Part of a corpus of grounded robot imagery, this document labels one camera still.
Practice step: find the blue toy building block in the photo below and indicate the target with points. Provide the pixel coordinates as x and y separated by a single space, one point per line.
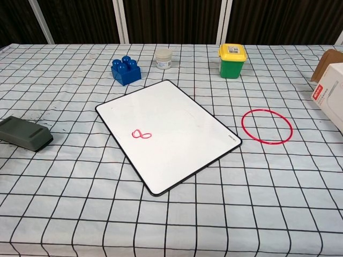
126 71

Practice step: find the dark grey whiteboard eraser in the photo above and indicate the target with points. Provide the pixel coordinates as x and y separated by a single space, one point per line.
24 134

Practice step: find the checkered white tablecloth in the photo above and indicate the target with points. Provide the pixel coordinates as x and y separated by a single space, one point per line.
80 208

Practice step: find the white cardboard product box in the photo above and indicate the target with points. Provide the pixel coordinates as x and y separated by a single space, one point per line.
331 88

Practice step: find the white dry-erase board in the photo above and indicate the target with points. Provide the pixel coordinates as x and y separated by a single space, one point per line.
166 134

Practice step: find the small white plastic jar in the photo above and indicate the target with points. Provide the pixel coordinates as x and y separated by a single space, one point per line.
163 59

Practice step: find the green bin with yellow lid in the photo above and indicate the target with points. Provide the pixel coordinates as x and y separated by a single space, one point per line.
231 63

